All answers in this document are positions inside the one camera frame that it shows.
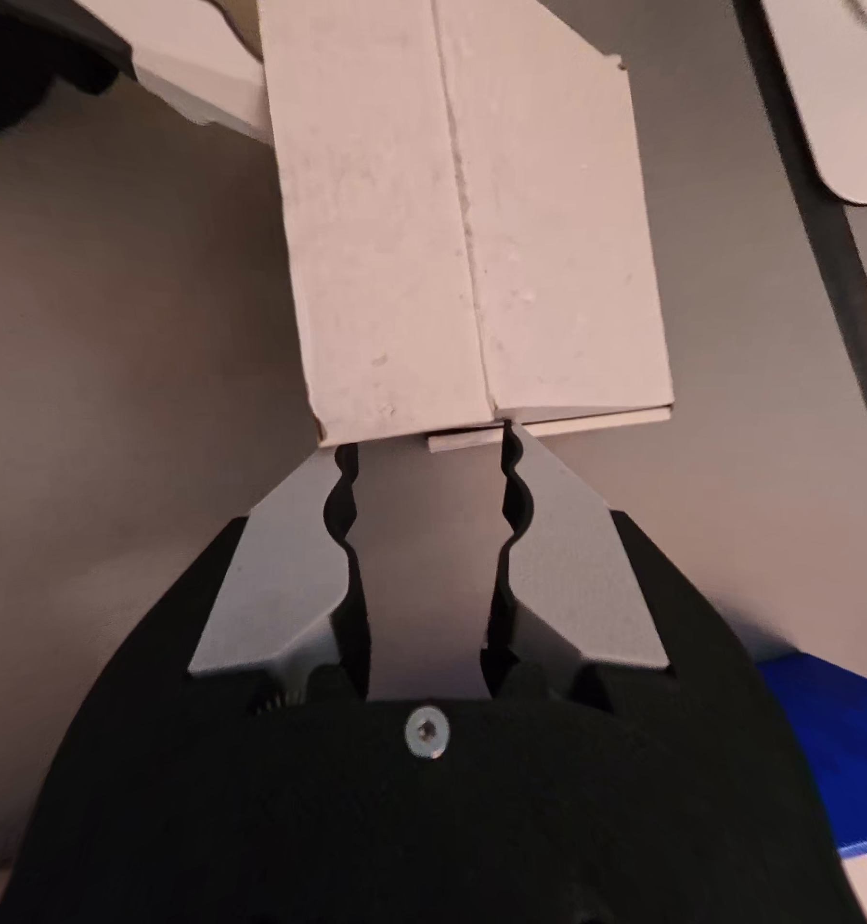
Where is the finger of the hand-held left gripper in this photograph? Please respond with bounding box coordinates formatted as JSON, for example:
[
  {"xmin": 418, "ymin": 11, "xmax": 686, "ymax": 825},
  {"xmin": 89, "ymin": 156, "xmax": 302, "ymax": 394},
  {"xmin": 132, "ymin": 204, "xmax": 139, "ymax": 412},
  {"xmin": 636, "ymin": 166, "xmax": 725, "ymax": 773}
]
[{"xmin": 72, "ymin": 0, "xmax": 272, "ymax": 145}]

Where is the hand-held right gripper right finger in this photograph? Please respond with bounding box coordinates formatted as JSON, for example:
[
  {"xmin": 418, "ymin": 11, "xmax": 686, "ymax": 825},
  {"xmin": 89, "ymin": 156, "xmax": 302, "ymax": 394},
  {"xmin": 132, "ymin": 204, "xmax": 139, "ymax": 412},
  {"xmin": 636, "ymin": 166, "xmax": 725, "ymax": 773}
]
[{"xmin": 485, "ymin": 420, "xmax": 671, "ymax": 698}]

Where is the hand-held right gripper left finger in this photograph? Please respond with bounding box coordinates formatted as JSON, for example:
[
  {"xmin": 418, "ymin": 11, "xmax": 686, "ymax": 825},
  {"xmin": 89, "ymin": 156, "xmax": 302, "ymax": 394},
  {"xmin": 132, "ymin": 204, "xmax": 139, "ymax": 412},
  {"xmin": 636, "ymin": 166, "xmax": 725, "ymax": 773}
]
[{"xmin": 188, "ymin": 442, "xmax": 371, "ymax": 698}]

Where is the white cardboard box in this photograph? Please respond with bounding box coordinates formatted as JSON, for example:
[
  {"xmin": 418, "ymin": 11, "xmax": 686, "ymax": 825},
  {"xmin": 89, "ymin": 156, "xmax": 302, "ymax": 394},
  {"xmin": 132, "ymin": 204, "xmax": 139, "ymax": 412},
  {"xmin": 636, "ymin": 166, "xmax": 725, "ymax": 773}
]
[{"xmin": 256, "ymin": 0, "xmax": 676, "ymax": 454}]

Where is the blue plastic bin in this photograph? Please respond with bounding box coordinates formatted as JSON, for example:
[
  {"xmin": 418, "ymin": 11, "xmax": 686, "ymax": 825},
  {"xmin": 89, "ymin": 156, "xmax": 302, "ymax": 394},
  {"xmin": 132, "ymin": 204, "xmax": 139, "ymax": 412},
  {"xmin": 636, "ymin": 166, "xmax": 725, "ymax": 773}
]
[{"xmin": 757, "ymin": 652, "xmax": 867, "ymax": 861}]

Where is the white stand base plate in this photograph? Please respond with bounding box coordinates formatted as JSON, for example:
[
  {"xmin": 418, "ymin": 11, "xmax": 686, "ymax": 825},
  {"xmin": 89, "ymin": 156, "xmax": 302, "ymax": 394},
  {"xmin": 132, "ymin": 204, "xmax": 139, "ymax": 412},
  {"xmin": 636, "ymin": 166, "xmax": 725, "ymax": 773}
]
[{"xmin": 760, "ymin": 0, "xmax": 867, "ymax": 207}]

